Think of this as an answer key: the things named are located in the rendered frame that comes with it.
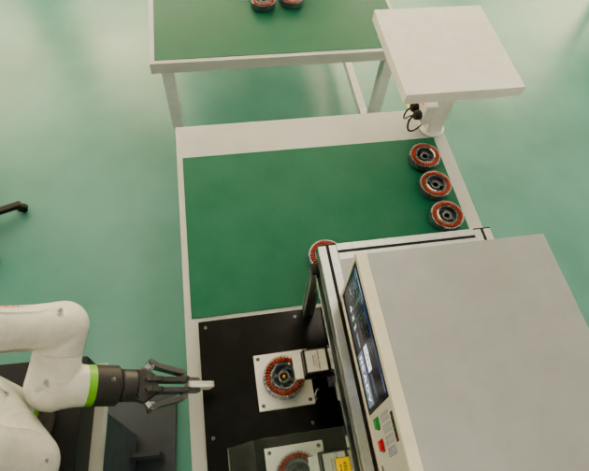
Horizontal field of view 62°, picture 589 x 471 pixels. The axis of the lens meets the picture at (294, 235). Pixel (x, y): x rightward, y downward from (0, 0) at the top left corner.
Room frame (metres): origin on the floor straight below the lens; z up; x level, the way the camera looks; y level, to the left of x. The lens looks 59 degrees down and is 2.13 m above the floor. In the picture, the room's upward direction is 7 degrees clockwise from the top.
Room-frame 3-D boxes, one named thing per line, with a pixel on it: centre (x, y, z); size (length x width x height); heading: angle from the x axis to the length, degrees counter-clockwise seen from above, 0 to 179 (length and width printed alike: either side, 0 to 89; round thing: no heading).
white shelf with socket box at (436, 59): (1.26, -0.38, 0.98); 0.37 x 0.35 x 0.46; 15
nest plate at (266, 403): (0.35, -0.02, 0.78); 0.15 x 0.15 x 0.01; 15
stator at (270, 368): (0.35, -0.02, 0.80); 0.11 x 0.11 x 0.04
